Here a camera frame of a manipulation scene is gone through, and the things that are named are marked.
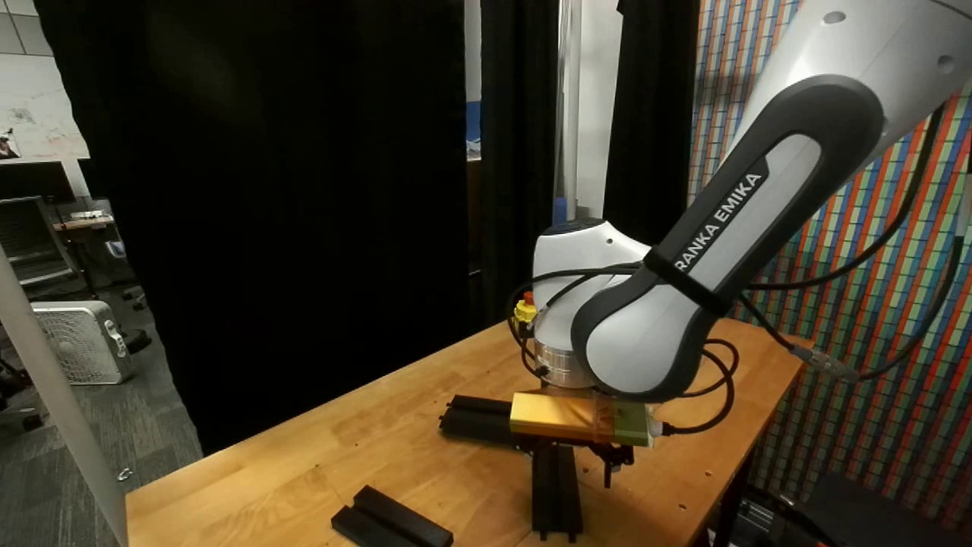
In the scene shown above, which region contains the medium black grooved block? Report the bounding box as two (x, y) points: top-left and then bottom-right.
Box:
(441, 405), (516, 438)

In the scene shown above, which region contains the black plate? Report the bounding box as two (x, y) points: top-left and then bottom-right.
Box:
(449, 391), (516, 419)

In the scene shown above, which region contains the yellow red emergency stop button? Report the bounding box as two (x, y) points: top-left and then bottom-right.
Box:
(508, 294), (542, 328)

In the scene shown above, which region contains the black case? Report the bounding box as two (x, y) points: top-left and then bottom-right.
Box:
(800, 473), (972, 547)

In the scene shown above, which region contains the narrow black curtain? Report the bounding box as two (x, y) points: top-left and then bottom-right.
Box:
(481, 0), (559, 318)

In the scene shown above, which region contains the wide black curtain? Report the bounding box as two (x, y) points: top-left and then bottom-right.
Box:
(35, 0), (468, 456)

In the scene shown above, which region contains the white appliance box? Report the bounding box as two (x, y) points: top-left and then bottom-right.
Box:
(29, 298), (137, 390)

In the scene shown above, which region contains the grey metal beam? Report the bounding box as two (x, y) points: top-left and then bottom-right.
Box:
(0, 245), (131, 547)

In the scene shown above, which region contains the white board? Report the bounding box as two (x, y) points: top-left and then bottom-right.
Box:
(0, 55), (94, 201)

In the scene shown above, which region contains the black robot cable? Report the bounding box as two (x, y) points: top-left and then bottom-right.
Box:
(512, 101), (972, 440)

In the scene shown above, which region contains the black twin-bar rail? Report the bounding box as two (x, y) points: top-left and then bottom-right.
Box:
(328, 483), (457, 547)

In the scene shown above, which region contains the colourful patterned wall panel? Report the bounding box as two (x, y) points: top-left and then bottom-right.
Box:
(686, 0), (972, 536)

